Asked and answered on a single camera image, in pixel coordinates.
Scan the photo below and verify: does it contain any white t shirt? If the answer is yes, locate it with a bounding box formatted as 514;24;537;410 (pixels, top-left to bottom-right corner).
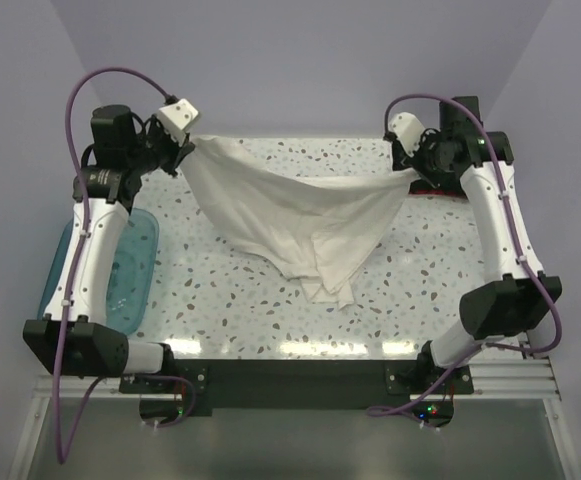
180;136;418;308

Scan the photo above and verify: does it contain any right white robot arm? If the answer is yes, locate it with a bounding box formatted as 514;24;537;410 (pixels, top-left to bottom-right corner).
383;96;562;393

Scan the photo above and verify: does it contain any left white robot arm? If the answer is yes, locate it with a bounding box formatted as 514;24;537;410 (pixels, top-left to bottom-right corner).
23;98;199;392

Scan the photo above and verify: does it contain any folded red t shirt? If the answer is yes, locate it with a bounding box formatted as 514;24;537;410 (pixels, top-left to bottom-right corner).
409;189;467;200

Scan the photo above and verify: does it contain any folded black t shirt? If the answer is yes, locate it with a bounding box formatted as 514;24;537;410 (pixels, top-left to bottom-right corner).
409;180;466;199

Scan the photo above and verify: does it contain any teal transparent plastic bin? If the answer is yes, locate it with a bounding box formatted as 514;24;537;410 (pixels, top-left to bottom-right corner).
37;207;161;337

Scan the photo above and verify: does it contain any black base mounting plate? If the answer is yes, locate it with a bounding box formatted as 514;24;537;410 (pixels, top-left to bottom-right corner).
120;359;475;425

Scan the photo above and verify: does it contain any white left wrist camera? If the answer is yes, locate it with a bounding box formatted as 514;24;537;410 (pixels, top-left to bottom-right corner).
156;99;200;138

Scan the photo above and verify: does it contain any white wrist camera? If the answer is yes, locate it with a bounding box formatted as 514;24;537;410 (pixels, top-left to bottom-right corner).
388;112;425;156
156;99;200;138

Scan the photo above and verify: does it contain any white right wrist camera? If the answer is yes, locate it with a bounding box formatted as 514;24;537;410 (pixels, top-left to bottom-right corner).
388;112;425;156

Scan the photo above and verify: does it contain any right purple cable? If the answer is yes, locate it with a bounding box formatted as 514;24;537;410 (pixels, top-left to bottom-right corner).
366;93;564;419

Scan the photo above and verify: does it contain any aluminium frame rail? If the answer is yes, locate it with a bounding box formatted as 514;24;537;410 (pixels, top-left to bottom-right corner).
32;339;564;401

